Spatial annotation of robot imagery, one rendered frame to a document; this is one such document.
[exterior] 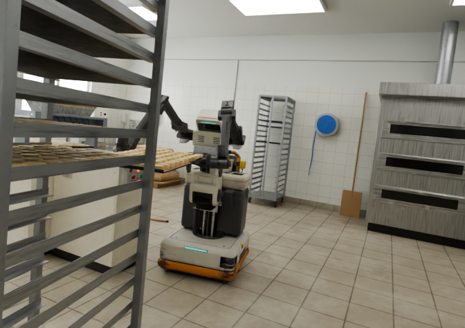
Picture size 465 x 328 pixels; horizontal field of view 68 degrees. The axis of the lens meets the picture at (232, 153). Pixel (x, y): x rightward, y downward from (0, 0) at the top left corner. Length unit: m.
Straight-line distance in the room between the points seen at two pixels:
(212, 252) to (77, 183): 1.18
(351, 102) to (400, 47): 1.11
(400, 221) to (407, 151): 0.94
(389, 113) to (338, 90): 1.38
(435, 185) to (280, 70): 3.19
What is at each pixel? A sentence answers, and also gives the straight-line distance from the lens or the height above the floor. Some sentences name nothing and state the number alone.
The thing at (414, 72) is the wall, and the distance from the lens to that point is 6.20.
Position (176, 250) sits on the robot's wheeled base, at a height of 0.21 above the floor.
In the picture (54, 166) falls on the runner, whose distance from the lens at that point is 0.90.
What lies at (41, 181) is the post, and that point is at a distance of 1.53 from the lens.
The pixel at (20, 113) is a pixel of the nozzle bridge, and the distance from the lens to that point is 3.14.
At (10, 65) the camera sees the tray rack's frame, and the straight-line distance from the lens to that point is 0.76.
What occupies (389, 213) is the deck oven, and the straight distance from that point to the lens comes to 5.15.
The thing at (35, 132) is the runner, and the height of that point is 1.14.
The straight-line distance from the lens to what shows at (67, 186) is 3.03.
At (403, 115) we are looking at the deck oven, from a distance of 5.09.
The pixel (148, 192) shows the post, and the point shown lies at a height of 0.94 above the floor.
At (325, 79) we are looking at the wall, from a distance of 6.27.
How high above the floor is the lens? 1.18
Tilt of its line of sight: 4 degrees down
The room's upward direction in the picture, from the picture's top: 6 degrees clockwise
